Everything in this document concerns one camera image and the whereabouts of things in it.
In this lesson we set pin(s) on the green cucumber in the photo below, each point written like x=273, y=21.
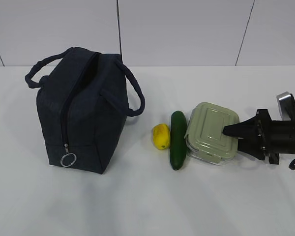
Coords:
x=178, y=147

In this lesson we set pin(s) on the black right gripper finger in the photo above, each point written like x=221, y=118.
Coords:
x=245, y=129
x=250, y=148

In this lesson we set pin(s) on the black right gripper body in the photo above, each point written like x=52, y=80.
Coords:
x=264, y=122

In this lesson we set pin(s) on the yellow lemon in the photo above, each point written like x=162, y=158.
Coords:
x=161, y=136

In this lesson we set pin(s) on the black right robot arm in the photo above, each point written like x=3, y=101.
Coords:
x=282, y=137

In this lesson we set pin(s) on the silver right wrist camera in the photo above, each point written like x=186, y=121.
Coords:
x=286, y=104

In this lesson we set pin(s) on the navy blue lunch bag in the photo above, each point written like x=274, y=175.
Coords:
x=83, y=100

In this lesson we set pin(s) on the green lid glass food container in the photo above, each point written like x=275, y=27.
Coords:
x=204, y=136

